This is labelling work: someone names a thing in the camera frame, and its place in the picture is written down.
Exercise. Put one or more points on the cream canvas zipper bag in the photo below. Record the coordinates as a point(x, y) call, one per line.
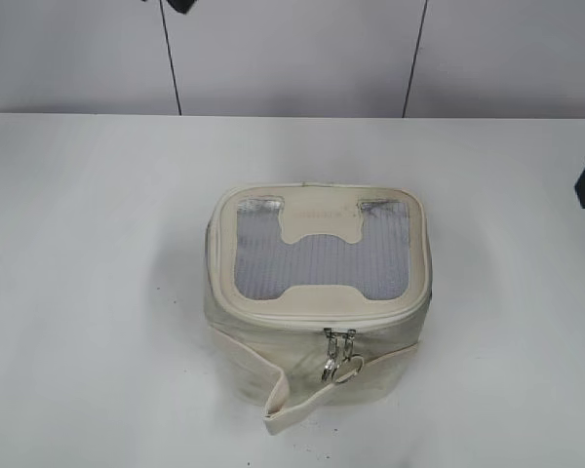
point(316, 294)

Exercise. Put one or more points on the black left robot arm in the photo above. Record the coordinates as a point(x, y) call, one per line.
point(181, 7)

